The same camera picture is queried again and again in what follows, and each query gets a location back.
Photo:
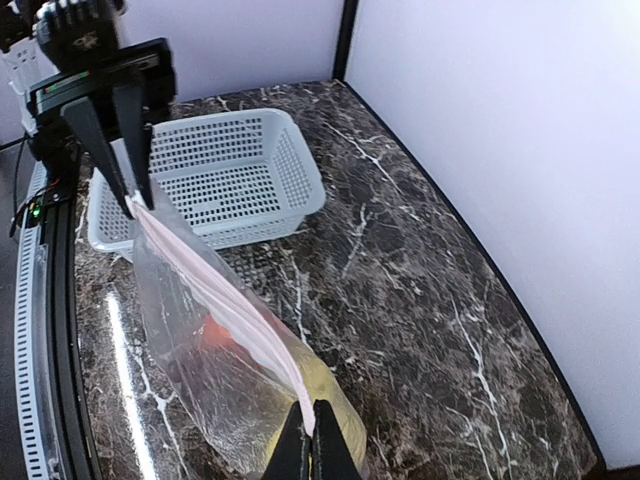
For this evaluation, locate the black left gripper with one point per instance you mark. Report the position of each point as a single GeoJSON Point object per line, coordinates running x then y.
{"type": "Point", "coordinates": [81, 39]}

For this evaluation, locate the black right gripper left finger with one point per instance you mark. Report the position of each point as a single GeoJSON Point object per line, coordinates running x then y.
{"type": "Point", "coordinates": [290, 459]}

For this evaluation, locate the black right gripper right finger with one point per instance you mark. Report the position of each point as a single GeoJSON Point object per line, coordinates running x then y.
{"type": "Point", "coordinates": [331, 459]}

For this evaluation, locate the large yellow toy fruit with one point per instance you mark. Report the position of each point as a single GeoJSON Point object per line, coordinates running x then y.
{"type": "Point", "coordinates": [322, 385]}

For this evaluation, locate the clear pink-dotted zip bag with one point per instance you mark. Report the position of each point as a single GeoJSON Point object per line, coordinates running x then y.
{"type": "Point", "coordinates": [265, 402]}

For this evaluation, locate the orange toy fruit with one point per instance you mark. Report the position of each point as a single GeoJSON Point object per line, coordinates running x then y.
{"type": "Point", "coordinates": [214, 335]}

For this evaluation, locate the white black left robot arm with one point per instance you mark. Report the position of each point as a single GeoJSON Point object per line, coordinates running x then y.
{"type": "Point", "coordinates": [27, 65]}

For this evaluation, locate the white perforated plastic basket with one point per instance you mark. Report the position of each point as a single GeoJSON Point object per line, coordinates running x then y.
{"type": "Point", "coordinates": [238, 177]}

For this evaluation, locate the white slotted cable duct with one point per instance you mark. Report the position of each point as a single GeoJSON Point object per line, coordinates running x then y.
{"type": "Point", "coordinates": [39, 438]}

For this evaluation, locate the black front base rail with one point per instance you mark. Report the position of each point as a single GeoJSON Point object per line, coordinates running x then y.
{"type": "Point", "coordinates": [78, 456]}

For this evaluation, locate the black vertical frame post left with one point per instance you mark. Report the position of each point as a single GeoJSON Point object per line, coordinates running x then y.
{"type": "Point", "coordinates": [344, 39]}

